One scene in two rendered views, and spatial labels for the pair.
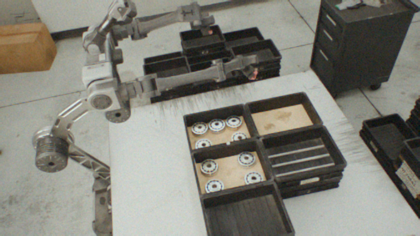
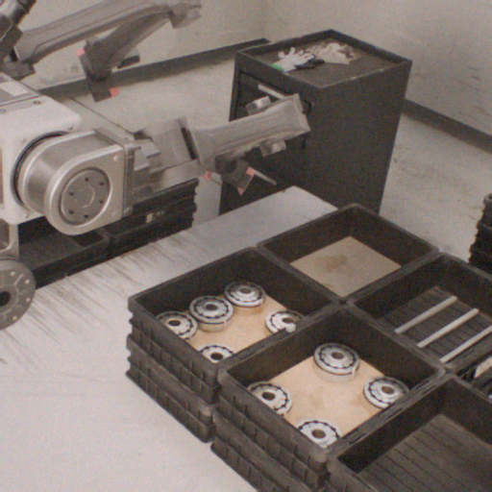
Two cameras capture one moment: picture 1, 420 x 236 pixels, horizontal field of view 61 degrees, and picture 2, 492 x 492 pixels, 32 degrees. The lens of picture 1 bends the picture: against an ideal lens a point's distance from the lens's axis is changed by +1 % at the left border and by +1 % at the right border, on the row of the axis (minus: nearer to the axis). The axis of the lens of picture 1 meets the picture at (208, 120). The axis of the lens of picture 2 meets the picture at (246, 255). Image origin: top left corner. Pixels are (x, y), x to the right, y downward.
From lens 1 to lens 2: 1.09 m
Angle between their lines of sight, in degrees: 34
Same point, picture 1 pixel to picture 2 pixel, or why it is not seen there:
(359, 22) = (338, 86)
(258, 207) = (436, 448)
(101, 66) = (37, 105)
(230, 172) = (320, 400)
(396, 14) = (388, 72)
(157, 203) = not seen: outside the picture
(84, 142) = not seen: outside the picture
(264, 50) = not seen: hidden behind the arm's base
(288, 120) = (351, 270)
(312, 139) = (425, 292)
